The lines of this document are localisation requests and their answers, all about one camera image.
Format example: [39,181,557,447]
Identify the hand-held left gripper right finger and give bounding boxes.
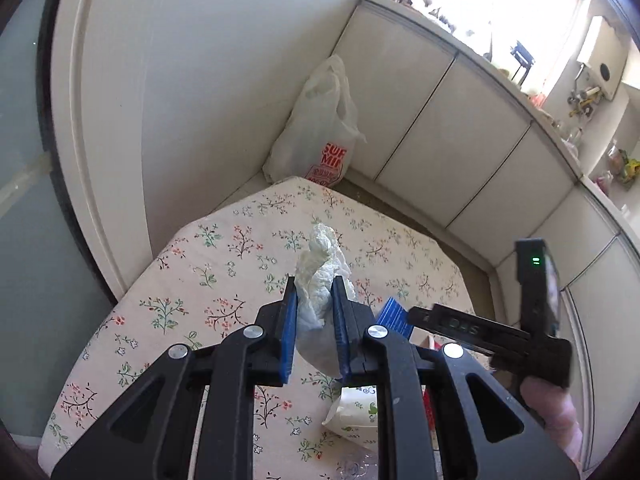
[331,275,583,480]

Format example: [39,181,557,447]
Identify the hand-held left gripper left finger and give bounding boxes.
[50,275,301,480]

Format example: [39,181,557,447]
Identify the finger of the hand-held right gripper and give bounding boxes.
[375,296,531,356]

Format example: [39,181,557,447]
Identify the white tissue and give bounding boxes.
[292,223,358,376]

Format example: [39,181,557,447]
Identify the white paper cup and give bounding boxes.
[321,385,381,443]

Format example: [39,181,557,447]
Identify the person's right hand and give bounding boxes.
[520,377,576,441]

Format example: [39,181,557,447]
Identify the white curved cabinet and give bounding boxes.
[560,185,640,471]

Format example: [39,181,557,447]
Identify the floral tablecloth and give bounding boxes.
[37,176,476,480]

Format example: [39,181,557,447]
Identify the clear plastic bottle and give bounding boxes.
[340,452,383,480]

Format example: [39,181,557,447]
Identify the white plastic shopping bag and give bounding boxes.
[262,54,367,190]

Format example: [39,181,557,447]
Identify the white cabinet under window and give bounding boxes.
[332,2,586,281]

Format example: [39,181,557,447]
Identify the water heater pipes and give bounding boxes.
[567,85,601,121]

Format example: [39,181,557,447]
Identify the blue chair outside window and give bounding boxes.
[510,40,536,86]

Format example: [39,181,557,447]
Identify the white water heater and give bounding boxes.
[580,15,626,103]

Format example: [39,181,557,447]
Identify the wire rack with packets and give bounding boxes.
[607,145,640,191]

